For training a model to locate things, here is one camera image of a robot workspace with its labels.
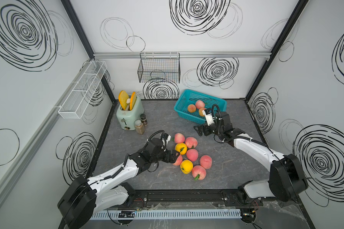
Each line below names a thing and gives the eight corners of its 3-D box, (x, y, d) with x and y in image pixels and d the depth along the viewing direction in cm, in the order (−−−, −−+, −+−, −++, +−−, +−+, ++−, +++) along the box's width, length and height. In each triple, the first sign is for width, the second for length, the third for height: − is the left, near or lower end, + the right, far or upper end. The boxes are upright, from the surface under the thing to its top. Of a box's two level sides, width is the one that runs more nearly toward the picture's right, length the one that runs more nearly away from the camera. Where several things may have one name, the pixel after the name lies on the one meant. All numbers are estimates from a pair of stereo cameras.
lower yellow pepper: (180, 174, 82) (180, 171, 79) (180, 162, 87) (180, 159, 83) (193, 174, 82) (193, 171, 79) (192, 162, 87) (192, 159, 83)
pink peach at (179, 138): (174, 144, 95) (174, 140, 91) (174, 137, 99) (174, 133, 95) (184, 144, 95) (184, 140, 91) (183, 137, 99) (184, 133, 95)
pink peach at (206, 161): (200, 170, 85) (202, 166, 80) (199, 159, 90) (200, 154, 85) (211, 170, 85) (213, 166, 80) (209, 159, 90) (211, 154, 85)
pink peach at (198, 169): (192, 180, 81) (193, 177, 76) (191, 168, 85) (192, 165, 80) (205, 180, 81) (207, 177, 76) (203, 168, 85) (205, 165, 80)
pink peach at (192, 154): (186, 161, 86) (187, 159, 84) (186, 151, 91) (186, 149, 88) (198, 161, 86) (198, 159, 84) (197, 151, 91) (197, 149, 88)
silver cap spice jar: (137, 134, 101) (133, 126, 93) (138, 127, 105) (135, 119, 97) (144, 134, 101) (141, 126, 93) (145, 127, 105) (142, 119, 97)
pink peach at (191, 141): (185, 149, 93) (186, 145, 89) (185, 141, 97) (185, 136, 93) (196, 149, 93) (198, 145, 89) (196, 141, 97) (197, 136, 93)
